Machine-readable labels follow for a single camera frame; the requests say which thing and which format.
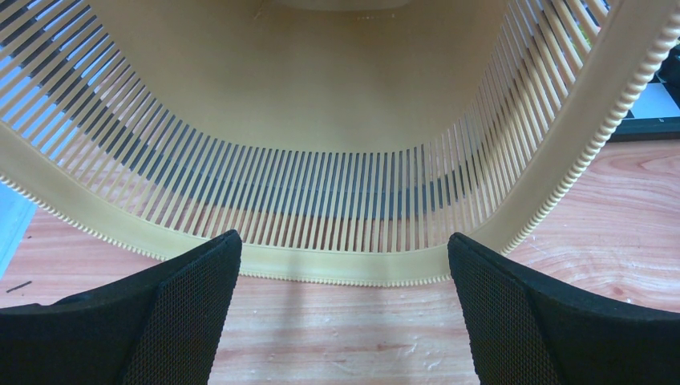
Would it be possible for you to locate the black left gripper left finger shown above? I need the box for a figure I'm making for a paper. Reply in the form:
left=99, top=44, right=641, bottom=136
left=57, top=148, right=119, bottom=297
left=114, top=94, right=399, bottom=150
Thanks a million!
left=1, top=230, right=242, bottom=384

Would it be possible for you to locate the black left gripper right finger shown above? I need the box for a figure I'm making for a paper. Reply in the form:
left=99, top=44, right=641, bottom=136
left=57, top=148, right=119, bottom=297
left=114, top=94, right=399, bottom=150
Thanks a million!
left=447, top=233, right=679, bottom=384

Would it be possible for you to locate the light blue plastic basket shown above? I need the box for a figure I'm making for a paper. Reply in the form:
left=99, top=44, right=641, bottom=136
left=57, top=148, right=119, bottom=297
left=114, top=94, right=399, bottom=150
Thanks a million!
left=1, top=184, right=37, bottom=277

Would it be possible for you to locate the black and white chessboard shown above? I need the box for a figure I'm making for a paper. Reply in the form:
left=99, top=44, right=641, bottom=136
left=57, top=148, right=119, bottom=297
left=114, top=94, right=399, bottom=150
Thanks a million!
left=609, top=44, right=679, bottom=143

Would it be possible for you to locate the grey and yellow laundry bin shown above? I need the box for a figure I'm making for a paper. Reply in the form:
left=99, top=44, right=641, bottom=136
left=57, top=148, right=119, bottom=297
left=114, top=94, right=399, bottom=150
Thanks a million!
left=1, top=1, right=679, bottom=286

